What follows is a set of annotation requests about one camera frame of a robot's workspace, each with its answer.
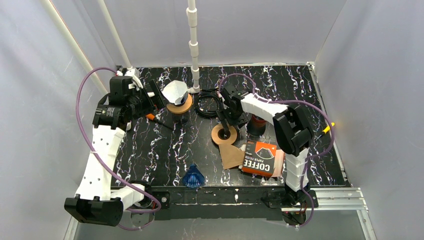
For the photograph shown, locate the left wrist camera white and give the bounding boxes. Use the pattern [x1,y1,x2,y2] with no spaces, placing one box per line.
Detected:
[124,67,144,89]

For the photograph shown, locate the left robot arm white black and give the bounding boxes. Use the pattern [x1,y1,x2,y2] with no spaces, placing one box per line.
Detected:
[64,76,162,227]

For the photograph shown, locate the orange coffee filter box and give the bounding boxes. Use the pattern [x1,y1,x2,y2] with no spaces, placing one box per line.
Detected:
[241,140,277,177]

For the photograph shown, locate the yellow handled screwdriver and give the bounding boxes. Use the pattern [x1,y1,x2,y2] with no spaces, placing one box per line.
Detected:
[315,122,335,140]

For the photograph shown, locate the white pvc pipe frame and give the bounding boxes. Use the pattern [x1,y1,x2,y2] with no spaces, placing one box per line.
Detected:
[39,0,202,97]

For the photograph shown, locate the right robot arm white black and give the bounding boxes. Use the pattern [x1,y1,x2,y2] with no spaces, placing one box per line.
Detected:
[219,85,314,201]

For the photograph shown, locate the orange handled screwdriver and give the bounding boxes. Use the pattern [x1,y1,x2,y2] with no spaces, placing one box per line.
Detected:
[145,113,174,131]

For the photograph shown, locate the glass carafe with brown collar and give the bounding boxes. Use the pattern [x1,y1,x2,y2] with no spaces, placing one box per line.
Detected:
[172,111,190,125]

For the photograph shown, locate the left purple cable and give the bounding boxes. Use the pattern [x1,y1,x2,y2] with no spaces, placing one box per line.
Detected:
[75,67,163,232]

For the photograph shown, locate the loose brown paper filter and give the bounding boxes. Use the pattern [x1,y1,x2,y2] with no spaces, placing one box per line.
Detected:
[218,143,246,170]

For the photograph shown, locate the orange wooden dripper ring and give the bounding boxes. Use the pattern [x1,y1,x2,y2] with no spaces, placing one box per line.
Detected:
[165,94,194,115]

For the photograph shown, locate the coiled black cables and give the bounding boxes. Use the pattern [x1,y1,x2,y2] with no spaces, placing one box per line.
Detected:
[193,89,224,119]

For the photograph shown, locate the blue plastic dripper cone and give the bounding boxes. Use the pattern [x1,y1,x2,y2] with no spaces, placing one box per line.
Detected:
[166,92,189,107]

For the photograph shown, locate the yellow wooden dripper ring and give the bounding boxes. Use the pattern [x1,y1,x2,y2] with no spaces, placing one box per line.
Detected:
[211,124,238,146]

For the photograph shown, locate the brown paper coffee filters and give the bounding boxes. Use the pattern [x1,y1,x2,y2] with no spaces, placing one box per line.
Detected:
[238,147,285,178]

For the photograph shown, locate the black red dripper cup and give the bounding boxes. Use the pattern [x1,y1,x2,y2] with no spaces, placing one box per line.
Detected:
[246,114,267,137]

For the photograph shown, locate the white paper coffee filter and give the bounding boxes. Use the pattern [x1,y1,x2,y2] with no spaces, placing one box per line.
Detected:
[162,80,188,98]

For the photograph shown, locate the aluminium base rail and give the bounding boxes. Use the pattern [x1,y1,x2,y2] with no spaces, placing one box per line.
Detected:
[66,187,376,240]

